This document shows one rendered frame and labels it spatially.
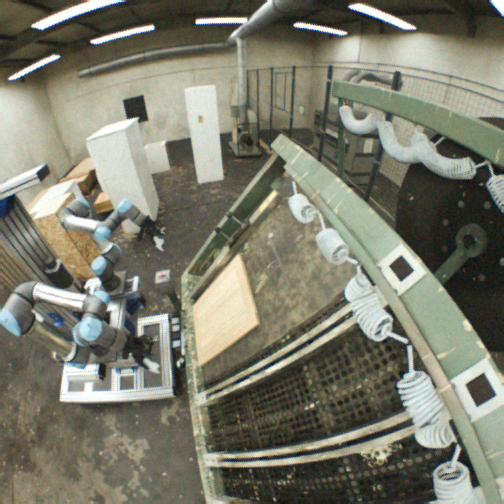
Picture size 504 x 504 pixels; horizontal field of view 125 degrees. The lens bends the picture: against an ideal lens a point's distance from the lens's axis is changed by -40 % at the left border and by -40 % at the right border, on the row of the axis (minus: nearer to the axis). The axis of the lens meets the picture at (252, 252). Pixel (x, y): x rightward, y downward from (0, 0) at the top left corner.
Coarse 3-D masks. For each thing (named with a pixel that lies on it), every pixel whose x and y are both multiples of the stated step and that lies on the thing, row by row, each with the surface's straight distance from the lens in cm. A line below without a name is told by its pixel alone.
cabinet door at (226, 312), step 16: (240, 256) 120; (224, 272) 128; (240, 272) 114; (208, 288) 141; (224, 288) 124; (240, 288) 110; (208, 304) 137; (224, 304) 120; (240, 304) 108; (208, 320) 133; (224, 320) 118; (240, 320) 106; (256, 320) 96; (208, 336) 131; (224, 336) 115; (240, 336) 104; (208, 352) 128
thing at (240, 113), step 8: (232, 96) 683; (232, 104) 682; (240, 104) 649; (232, 112) 683; (240, 112) 654; (248, 112) 651; (240, 120) 660; (256, 120) 638; (240, 128) 598; (248, 128) 701; (256, 128) 638; (240, 136) 629; (248, 136) 619; (256, 136) 640; (232, 144) 708; (240, 144) 635; (248, 144) 613; (240, 152) 629; (248, 152) 627; (256, 152) 626
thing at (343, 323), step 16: (384, 272) 58; (416, 272) 56; (352, 288) 46; (368, 288) 47; (400, 288) 56; (384, 304) 56; (336, 320) 66; (352, 320) 63; (304, 336) 71; (320, 336) 72; (336, 336) 66; (288, 352) 77; (304, 352) 71; (256, 368) 87; (272, 368) 80; (288, 368) 82; (224, 384) 104; (240, 384) 95; (256, 384) 95; (208, 400) 117
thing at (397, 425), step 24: (480, 360) 54; (456, 384) 54; (480, 408) 56; (360, 432) 66; (384, 432) 67; (408, 432) 62; (432, 432) 44; (456, 432) 43; (216, 456) 118; (240, 456) 102; (264, 456) 96; (288, 456) 83; (312, 456) 76; (336, 456) 72
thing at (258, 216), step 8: (272, 192) 115; (272, 200) 112; (264, 208) 113; (272, 208) 115; (256, 216) 116; (264, 216) 116; (256, 224) 118; (248, 232) 120; (240, 240) 123; (232, 248) 126; (224, 256) 129; (216, 264) 135; (224, 264) 134; (208, 272) 142; (216, 272) 139; (200, 280) 150; (208, 280) 144; (200, 288) 150; (192, 296) 157
